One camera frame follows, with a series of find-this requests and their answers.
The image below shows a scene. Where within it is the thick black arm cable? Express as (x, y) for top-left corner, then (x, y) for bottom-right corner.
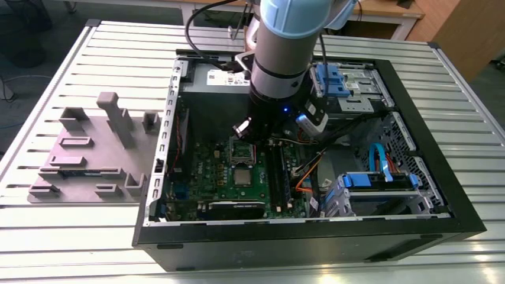
(185, 0), (248, 75)

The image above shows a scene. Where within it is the black PC case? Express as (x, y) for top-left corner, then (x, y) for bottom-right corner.
(130, 49), (486, 272)

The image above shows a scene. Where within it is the orange wire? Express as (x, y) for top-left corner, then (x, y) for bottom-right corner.
(294, 153), (329, 193)

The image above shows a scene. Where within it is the grey metal drive cage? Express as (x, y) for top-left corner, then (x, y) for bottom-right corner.
(309, 61), (395, 128)

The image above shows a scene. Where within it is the hard disk in blue carrier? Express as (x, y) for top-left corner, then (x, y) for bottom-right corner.
(341, 173), (419, 191)

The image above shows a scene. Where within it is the blue drive bay latch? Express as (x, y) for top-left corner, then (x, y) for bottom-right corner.
(310, 63), (351, 98)

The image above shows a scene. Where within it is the green RAM stick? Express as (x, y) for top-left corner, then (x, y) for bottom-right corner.
(58, 169), (104, 178)

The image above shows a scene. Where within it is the green motherboard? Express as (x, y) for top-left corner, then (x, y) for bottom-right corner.
(161, 134), (316, 221)

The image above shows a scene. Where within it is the metal socket cover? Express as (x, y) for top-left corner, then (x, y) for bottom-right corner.
(229, 136), (257, 167)

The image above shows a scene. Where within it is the grey metal disk bay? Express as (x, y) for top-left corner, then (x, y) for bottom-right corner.
(337, 173), (445, 217)

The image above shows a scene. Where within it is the black chair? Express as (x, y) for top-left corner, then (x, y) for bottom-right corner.
(0, 0), (54, 69)

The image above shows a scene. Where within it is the blue flat wire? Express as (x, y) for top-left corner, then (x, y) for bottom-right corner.
(369, 142), (395, 183)

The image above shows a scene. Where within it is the wooden desk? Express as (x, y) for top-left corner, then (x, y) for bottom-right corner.
(182, 0), (426, 41)

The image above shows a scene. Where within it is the grey parts rack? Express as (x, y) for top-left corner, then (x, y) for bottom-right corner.
(26, 91), (161, 204)

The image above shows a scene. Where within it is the wooden cabinet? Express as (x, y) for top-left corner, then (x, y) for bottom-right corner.
(405, 0), (505, 85)

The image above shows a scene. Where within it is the black graphics card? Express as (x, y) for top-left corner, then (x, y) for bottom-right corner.
(205, 200), (268, 220)

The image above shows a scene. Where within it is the black RAM slot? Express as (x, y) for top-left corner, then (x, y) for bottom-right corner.
(264, 140), (277, 207)

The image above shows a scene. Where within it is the red black twisted wire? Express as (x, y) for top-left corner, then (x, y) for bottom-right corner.
(174, 102), (186, 166)

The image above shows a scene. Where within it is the grey power supply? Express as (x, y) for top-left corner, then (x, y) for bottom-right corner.
(178, 62), (261, 134)

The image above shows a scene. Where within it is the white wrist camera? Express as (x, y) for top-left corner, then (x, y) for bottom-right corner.
(294, 99), (330, 134)

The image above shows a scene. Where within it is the black sleeved cable bundle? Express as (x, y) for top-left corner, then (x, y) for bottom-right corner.
(293, 111), (395, 178)

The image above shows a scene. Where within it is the cable with clear plug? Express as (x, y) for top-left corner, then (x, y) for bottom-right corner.
(226, 4), (256, 41)

